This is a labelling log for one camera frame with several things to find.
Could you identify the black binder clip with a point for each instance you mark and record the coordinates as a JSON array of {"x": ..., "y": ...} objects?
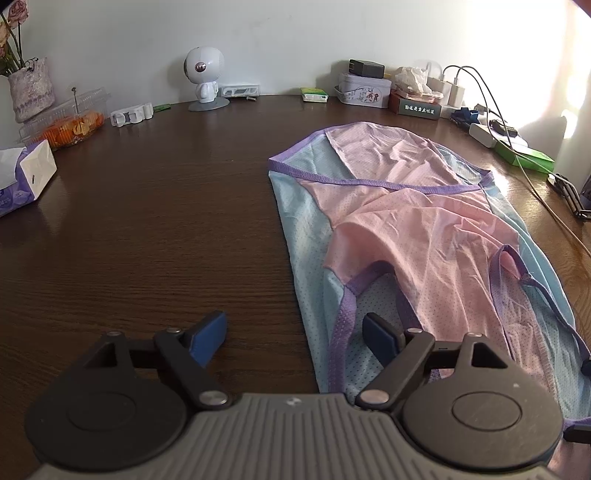
[{"x": 570, "y": 194}]

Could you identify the green flat box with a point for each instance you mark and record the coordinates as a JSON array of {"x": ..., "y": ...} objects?
[{"x": 524, "y": 157}]

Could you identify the dark green labelled box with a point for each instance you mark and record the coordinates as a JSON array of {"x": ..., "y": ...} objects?
[{"x": 418, "y": 108}]

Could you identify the white power bank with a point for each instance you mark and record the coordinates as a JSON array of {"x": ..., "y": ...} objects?
[{"x": 485, "y": 134}]

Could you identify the dried roses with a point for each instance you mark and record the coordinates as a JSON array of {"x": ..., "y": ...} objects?
[{"x": 11, "y": 32}]

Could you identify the floral tin box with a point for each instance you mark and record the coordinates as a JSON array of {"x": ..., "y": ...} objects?
[{"x": 364, "y": 92}]

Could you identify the black power adapter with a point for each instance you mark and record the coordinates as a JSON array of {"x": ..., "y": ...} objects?
[{"x": 367, "y": 68}]

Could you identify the crumpled white tissue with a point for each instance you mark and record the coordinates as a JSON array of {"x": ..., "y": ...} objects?
[{"x": 412, "y": 78}]

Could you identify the small green packet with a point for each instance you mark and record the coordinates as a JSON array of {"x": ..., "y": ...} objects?
[{"x": 161, "y": 107}]

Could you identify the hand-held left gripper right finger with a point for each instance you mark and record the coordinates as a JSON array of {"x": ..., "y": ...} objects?
[{"x": 377, "y": 336}]

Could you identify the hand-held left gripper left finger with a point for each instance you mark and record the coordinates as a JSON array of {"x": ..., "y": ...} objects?
[{"x": 210, "y": 333}]

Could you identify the white round-headed robot figure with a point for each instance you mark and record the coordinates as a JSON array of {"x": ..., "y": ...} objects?
[{"x": 203, "y": 76}]

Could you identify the dark box with crumpled tissue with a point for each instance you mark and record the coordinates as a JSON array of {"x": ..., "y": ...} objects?
[{"x": 413, "y": 94}]

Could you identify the green and white small box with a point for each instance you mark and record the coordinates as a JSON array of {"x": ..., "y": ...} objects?
[{"x": 314, "y": 95}]

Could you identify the white wall charger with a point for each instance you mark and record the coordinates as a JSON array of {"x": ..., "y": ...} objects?
[{"x": 450, "y": 90}]

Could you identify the blue small object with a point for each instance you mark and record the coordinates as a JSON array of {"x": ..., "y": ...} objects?
[{"x": 466, "y": 115}]

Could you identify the white plastic clip holder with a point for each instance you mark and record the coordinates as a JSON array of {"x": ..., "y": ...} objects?
[{"x": 131, "y": 114}]

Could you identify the white tissue pack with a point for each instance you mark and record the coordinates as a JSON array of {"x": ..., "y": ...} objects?
[{"x": 23, "y": 171}]

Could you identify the clear plastic food container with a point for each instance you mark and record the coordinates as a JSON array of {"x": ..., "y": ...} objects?
[{"x": 69, "y": 121}]

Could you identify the pink and blue mesh garment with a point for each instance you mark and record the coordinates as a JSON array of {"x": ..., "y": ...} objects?
[{"x": 415, "y": 217}]

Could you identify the white rectangular device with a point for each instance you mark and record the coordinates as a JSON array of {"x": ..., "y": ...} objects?
[{"x": 240, "y": 90}]

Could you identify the textured flower vase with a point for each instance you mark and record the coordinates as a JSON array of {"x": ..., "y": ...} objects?
[{"x": 31, "y": 88}]

